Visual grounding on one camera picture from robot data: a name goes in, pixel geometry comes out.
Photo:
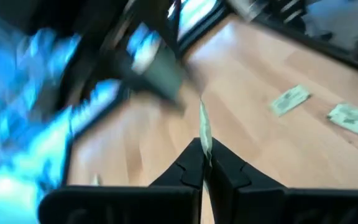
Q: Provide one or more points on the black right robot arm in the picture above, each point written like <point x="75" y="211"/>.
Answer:
<point x="98" y="56"/>

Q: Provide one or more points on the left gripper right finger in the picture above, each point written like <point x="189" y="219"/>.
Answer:
<point x="228" y="174"/>

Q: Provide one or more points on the green packets pair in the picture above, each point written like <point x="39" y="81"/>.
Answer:
<point x="205" y="130"/>

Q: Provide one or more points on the black aluminium table frame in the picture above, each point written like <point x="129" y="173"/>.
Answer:
<point x="337" y="51"/>

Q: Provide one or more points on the green Truvia sweetener packet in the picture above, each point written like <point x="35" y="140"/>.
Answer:
<point x="289" y="100"/>
<point x="353" y="119"/>

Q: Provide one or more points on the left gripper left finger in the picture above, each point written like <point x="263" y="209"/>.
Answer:
<point x="188" y="174"/>

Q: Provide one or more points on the white paper cup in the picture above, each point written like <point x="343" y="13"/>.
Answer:
<point x="163" y="77"/>

